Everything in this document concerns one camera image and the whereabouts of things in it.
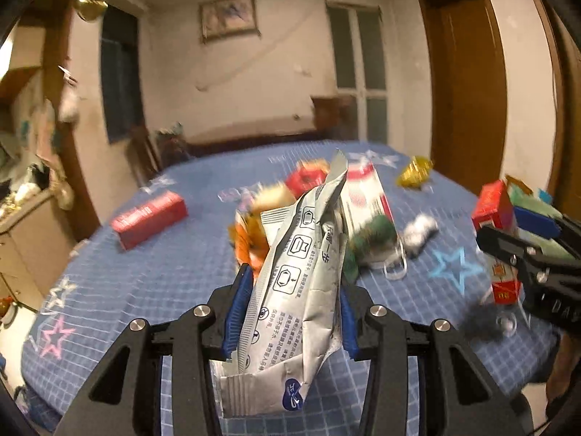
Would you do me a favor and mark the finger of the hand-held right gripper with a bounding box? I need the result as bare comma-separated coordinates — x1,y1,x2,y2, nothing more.
513,206,581,259
476,226,581,288

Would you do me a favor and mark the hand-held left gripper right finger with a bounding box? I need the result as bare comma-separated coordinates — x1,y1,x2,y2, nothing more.
338,282,534,436

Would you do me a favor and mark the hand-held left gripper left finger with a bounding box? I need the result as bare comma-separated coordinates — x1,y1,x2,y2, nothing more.
54,263,255,436

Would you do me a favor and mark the red white cigarette box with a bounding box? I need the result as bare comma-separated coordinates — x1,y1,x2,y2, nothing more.
472,181,523,305

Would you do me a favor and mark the silver foil packet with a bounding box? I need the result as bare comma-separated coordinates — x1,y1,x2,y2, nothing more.
215,148,350,419

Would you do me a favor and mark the green scouring pad roll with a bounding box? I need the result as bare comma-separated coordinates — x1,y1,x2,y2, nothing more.
345,215,398,278

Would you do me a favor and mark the orange snack wrapper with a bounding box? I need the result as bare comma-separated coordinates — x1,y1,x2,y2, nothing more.
227,211,273,273

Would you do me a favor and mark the crumpled white paper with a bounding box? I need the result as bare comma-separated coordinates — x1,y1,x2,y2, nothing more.
402,215,439,255

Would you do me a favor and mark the gold foil wrapper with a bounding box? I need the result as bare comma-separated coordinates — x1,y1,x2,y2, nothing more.
397,155,435,189

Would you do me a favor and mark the tan blurred wrapper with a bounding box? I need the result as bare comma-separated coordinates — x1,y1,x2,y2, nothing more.
252,182,296,213

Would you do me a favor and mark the long red box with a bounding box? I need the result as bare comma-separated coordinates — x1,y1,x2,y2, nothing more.
111,191,189,250

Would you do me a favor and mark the white red packet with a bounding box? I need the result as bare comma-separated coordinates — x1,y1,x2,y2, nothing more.
338,161,400,241

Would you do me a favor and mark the red round packet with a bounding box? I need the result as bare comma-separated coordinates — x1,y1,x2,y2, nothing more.
286,166,330,196

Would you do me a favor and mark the brown wooden door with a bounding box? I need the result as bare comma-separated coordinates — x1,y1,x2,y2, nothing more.
418,0,507,196

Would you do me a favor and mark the long wooden table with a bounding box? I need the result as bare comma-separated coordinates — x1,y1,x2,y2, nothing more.
184,120,332,160

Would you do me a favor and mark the patterned bag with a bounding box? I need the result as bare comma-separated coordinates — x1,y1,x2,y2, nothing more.
157,122,189,164

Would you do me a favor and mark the dark wooden chair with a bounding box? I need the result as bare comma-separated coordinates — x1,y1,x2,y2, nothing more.
127,127,162,182

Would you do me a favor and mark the tall wooden chair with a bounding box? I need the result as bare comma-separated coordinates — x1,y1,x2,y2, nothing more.
311,94,359,141

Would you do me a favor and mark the beige cabinet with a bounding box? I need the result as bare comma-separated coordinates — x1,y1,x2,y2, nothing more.
0,191,78,314

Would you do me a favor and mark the frosted glass door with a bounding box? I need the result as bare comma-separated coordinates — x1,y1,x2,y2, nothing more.
326,1,390,144

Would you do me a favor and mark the dark window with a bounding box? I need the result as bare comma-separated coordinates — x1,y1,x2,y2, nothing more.
100,7,145,144

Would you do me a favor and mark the gold ceiling lamp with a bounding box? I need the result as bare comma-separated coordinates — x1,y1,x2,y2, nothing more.
75,0,110,21

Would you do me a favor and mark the framed wall picture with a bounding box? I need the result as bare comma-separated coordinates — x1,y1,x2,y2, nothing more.
198,0,259,44

